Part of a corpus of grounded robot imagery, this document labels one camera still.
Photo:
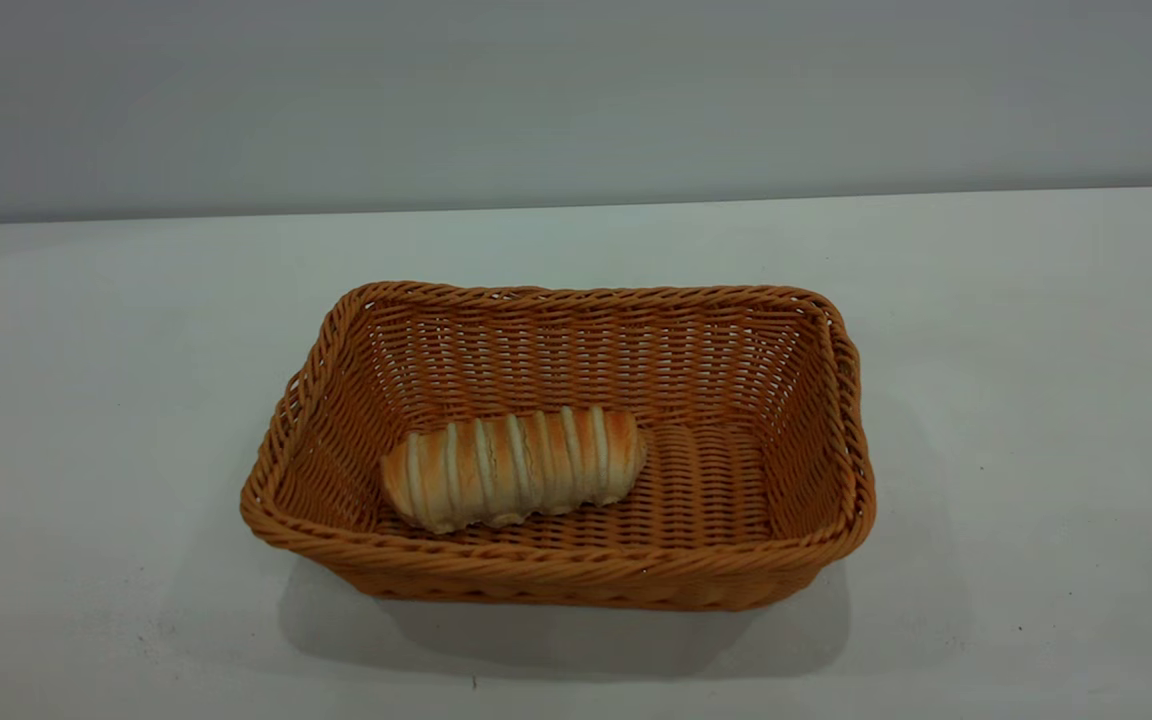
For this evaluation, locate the striped spiral bread roll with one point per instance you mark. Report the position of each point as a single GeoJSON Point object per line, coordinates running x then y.
{"type": "Point", "coordinates": [513, 468]}

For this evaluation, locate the orange woven wicker basket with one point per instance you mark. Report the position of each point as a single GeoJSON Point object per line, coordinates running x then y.
{"type": "Point", "coordinates": [576, 470]}

